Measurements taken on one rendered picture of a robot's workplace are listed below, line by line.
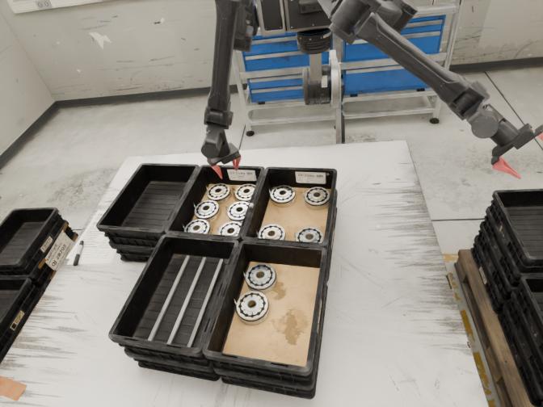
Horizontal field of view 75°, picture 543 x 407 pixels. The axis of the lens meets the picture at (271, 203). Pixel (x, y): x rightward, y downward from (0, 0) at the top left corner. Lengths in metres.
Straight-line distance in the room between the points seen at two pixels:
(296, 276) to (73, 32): 3.88
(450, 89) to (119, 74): 3.96
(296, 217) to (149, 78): 3.33
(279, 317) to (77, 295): 0.88
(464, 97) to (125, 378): 1.32
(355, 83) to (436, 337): 2.31
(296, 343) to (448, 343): 0.49
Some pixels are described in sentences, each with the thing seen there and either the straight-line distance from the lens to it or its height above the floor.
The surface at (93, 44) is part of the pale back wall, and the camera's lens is 4.55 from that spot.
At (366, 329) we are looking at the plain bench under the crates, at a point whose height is 0.70.
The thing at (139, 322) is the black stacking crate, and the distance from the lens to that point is 1.30.
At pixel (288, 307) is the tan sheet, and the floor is 0.83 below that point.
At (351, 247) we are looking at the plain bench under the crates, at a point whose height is 0.70.
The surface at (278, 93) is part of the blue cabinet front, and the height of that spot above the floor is 0.39.
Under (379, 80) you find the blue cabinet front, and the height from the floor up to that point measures 0.43.
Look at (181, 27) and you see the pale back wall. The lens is 4.09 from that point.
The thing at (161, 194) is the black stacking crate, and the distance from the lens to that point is 1.70.
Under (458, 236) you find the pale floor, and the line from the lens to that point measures 2.53.
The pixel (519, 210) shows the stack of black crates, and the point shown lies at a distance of 2.07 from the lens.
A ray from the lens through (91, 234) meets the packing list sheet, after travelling 1.89.
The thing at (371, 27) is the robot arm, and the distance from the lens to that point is 0.95.
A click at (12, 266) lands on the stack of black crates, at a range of 2.21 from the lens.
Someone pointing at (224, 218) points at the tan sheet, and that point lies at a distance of 1.47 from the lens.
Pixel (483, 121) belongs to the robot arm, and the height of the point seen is 1.34.
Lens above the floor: 1.86
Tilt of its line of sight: 44 degrees down
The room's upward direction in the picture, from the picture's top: 11 degrees counter-clockwise
